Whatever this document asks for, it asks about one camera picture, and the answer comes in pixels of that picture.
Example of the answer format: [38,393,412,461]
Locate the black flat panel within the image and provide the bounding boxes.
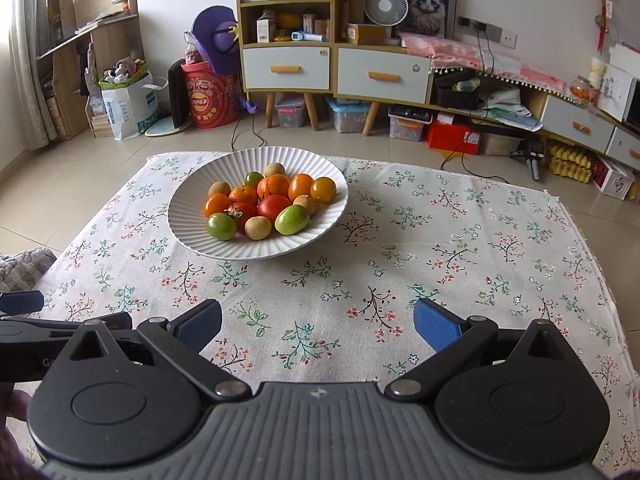
[167,58,193,131]

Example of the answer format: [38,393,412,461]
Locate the red snack bucket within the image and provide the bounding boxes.
[180,60,241,129]

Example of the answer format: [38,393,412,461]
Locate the white patterned box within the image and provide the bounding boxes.
[595,157,636,201]

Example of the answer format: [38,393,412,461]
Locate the wooden bookshelf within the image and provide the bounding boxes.
[37,0,146,140]

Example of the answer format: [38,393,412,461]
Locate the white carton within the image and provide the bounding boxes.
[256,12,277,43]

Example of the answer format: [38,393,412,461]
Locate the small orange mandarin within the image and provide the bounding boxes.
[229,185,260,207]

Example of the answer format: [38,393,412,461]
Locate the pale round board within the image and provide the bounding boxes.
[145,119,193,137]

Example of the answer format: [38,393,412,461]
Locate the black handheld tool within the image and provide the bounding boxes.
[510,137,546,181]

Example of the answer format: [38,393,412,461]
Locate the floral tablecloth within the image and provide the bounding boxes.
[30,152,640,476]

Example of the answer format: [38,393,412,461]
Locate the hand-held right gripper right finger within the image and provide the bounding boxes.
[384,298,568,402]

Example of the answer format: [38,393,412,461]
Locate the blue lidded storage box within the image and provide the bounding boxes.
[326,97,371,133]

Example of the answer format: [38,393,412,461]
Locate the framed cat picture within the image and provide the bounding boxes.
[394,0,458,40]

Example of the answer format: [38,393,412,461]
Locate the yellow egg trays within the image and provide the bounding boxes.
[547,141,598,178]

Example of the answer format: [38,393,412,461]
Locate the clear storage box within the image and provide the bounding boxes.
[275,95,308,128]

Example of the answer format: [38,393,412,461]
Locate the pink cloth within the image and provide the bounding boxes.
[400,31,576,101]

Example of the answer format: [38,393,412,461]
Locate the red box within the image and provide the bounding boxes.
[426,121,482,156]

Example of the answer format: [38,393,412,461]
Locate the black lidded storage box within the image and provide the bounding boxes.
[388,105,433,142]

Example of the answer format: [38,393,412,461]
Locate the long wooden bench white drawers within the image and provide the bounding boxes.
[430,60,640,171]

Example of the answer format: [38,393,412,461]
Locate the white paper bag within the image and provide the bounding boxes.
[98,72,171,141]

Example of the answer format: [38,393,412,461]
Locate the white drawing board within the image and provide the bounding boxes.
[590,42,640,123]

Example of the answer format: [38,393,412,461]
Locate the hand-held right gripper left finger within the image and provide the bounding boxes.
[70,299,252,402]

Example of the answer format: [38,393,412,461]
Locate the red tomato with green stem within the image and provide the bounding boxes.
[224,202,258,233]

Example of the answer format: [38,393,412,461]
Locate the tall wooden cabinet white drawer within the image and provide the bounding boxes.
[234,0,335,131]

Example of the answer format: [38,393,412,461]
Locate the green-orange tomato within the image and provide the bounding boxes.
[310,176,337,205]

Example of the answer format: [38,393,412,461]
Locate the wall socket strip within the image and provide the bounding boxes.
[457,16,518,48]

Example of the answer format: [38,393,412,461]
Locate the person's left hand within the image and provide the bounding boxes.
[0,387,35,428]

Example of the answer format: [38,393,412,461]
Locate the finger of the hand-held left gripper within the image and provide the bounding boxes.
[0,291,45,315]
[0,312,133,336]

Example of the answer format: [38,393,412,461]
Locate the cardboard box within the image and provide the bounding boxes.
[347,23,387,46]

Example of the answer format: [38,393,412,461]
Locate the small white desk fan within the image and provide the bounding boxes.
[363,0,406,45]

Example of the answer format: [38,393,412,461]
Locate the low wooden cabinet white drawer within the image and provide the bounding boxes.
[332,42,433,136]

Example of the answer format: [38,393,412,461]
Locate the beige curtain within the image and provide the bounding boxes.
[10,0,58,151]

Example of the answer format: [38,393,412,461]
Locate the orange tomato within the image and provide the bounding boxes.
[204,193,234,217]
[288,173,315,199]

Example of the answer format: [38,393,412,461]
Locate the green jujube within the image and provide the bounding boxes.
[206,213,237,240]
[274,204,310,236]

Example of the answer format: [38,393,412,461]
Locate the orange glass jar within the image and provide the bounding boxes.
[570,75,600,103]

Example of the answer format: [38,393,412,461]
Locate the large orange mandarin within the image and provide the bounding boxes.
[257,174,291,200]

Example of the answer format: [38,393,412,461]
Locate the plush toys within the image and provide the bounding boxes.
[102,57,148,83]

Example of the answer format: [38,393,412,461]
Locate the grey quilted cushion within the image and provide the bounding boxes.
[0,248,57,293]

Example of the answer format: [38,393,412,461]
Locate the purple plush toy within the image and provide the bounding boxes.
[191,6,261,113]

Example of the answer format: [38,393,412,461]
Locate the white ribbed plate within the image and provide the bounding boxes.
[167,146,349,261]

